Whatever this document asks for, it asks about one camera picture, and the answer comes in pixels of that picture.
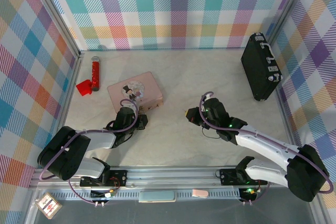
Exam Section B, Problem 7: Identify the aluminium corner post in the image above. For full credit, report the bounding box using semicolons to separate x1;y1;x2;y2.
267;0;313;49
26;0;82;59

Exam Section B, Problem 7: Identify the small circuit board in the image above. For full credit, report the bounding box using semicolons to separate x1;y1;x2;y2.
90;188;118;200
239;187;257;200

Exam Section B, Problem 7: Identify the red plastic block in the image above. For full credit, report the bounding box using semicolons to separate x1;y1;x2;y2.
76;79;92;96

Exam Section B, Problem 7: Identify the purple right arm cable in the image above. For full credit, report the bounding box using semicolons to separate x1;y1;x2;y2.
199;91;332;206

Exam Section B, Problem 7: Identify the red glitter tube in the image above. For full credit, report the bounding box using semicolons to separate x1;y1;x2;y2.
90;56;102;92

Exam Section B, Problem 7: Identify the left aluminium corner post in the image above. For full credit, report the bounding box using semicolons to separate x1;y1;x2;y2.
26;0;82;59

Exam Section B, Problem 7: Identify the black briefcase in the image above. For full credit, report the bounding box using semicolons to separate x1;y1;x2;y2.
240;32;284;102

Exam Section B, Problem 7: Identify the grey-blue rectangular block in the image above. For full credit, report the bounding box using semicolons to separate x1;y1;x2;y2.
138;190;176;204

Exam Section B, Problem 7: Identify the left small circuit board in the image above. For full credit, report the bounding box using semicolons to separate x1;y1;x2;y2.
90;188;118;200

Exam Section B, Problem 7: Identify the aluminium frame rail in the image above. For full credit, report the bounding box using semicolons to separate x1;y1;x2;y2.
28;165;320;189

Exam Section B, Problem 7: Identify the pink tin box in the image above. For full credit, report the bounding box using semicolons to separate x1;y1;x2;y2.
107;71;165;113

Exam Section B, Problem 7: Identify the right aluminium corner post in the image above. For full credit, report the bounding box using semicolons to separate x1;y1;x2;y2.
267;0;313;49

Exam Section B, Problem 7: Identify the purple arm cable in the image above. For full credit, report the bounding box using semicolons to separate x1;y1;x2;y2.
39;99;140;206
199;91;332;206

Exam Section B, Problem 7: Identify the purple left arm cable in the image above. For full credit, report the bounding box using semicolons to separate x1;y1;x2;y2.
39;99;140;206

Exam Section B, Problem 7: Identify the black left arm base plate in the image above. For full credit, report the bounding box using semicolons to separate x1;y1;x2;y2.
79;169;128;188

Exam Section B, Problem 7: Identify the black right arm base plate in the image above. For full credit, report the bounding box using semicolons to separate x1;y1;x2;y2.
219;167;268;186

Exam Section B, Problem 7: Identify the pink eraser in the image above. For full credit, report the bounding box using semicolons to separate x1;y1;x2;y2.
192;188;208;198

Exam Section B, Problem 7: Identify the playing card box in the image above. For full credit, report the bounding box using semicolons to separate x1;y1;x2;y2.
35;192;63;219

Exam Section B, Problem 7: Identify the right small circuit board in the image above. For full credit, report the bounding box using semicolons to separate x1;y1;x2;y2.
239;187;257;200

